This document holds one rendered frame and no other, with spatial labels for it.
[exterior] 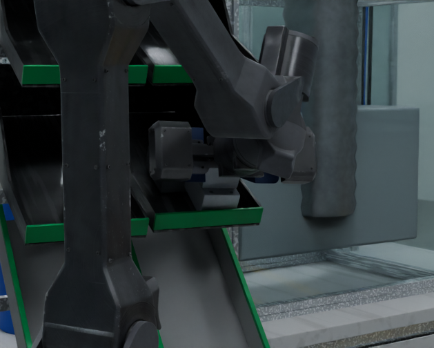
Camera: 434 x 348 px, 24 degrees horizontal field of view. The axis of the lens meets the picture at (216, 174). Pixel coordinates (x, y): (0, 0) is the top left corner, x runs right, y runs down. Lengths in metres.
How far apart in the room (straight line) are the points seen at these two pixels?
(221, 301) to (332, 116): 0.91
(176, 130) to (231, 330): 0.28
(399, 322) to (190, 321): 0.99
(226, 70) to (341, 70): 1.22
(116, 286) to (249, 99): 0.24
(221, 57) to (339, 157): 1.25
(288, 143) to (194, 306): 0.32
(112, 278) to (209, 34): 0.23
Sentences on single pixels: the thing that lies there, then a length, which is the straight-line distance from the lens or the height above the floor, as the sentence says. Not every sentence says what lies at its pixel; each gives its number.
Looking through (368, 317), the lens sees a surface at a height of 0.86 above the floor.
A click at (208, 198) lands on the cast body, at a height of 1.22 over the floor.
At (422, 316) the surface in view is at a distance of 2.19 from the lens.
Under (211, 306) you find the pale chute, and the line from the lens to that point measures 1.22.
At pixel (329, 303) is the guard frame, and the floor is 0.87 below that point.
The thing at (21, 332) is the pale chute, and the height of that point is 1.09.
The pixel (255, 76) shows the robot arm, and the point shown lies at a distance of 0.90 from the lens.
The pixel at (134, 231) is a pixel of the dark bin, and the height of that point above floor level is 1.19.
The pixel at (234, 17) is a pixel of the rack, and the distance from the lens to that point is 1.27.
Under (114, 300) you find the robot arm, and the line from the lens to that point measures 0.73.
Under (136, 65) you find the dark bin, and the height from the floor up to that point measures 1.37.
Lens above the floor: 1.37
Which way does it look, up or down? 6 degrees down
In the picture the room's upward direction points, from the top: straight up
